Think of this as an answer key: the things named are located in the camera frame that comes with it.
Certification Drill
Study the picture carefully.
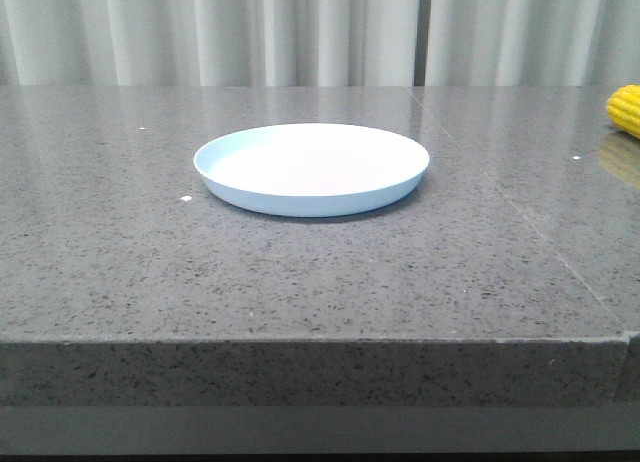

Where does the light blue round plate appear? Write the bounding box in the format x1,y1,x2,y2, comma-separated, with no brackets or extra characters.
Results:
193,123,430,218

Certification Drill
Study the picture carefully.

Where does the yellow corn cob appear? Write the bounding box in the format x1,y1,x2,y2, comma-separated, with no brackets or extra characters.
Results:
605,85,640,139

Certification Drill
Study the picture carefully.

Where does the grey pleated curtain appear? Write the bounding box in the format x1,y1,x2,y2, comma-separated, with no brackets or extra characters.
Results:
1,0,639,87

